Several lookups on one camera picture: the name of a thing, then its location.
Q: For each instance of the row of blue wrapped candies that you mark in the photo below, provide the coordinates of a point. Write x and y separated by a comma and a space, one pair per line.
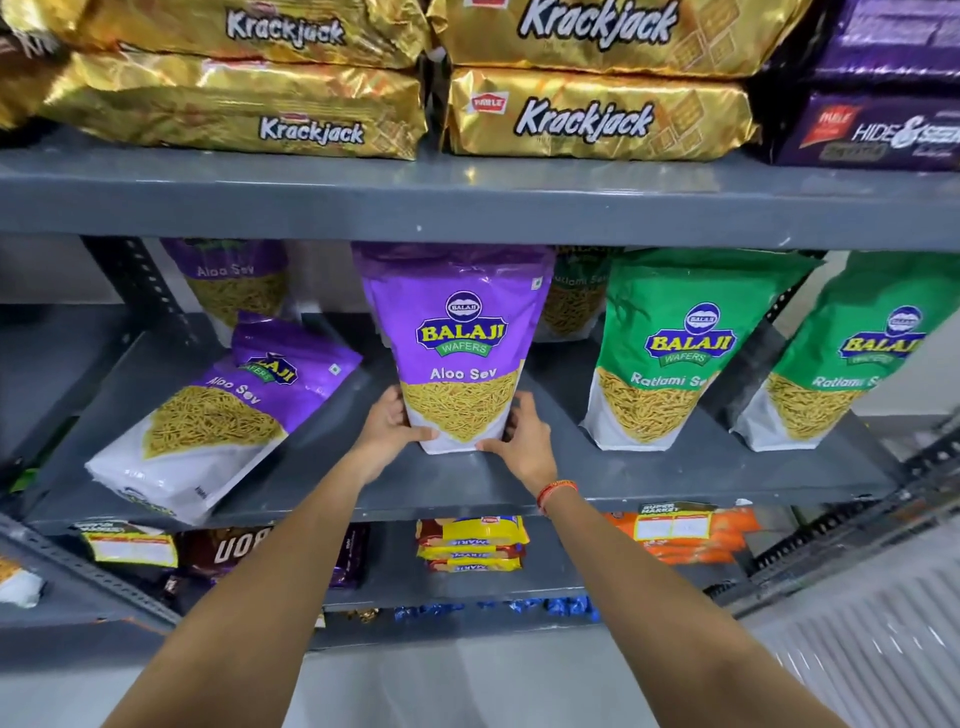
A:
525, 606

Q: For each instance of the person's left hand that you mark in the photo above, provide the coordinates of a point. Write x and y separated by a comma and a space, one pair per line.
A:
382, 442

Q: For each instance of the person's left forearm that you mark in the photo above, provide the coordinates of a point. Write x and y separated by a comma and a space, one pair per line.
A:
255, 592

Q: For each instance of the purple snack pouch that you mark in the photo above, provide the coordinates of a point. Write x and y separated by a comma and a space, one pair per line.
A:
225, 420
459, 330
225, 281

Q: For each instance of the yellow red biscuit packet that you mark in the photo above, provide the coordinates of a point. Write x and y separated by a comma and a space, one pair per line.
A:
472, 530
471, 553
476, 565

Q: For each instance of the orange snack packet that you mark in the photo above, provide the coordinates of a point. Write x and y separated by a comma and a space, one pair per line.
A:
731, 536

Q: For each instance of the person's left thumb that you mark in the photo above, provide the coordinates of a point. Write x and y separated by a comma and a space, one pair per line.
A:
424, 436

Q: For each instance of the white snack packet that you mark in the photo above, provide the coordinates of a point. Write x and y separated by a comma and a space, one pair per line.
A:
19, 585

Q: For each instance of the person's right thumb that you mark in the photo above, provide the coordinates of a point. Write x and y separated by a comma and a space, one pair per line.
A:
493, 447

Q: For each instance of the orange thread wristband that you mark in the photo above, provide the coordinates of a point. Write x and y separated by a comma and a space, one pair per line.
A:
556, 495

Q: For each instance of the white ribbed panel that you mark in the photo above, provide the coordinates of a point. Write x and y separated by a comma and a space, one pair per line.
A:
862, 645

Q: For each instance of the green snack pouch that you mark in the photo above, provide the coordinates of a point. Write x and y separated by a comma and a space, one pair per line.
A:
577, 300
847, 375
675, 345

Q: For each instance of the dark purple biscuit packet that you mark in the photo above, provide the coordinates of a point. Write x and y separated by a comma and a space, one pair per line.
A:
870, 131
892, 37

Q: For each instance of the yellow shelf price label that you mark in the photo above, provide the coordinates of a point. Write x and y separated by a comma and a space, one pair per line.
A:
131, 545

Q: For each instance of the brown biscuit packet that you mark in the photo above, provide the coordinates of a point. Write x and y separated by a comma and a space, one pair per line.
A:
247, 551

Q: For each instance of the grey metal shelving rack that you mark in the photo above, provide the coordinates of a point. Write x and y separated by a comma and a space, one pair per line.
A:
450, 199

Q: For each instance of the person's right hand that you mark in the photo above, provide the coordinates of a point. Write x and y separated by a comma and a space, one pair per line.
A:
529, 450

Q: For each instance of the person's right forearm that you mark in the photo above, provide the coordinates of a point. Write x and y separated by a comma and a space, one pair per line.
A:
675, 607

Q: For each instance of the gold biscuit packet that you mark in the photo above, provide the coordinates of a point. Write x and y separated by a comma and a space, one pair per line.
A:
600, 116
225, 112
26, 82
225, 26
600, 30

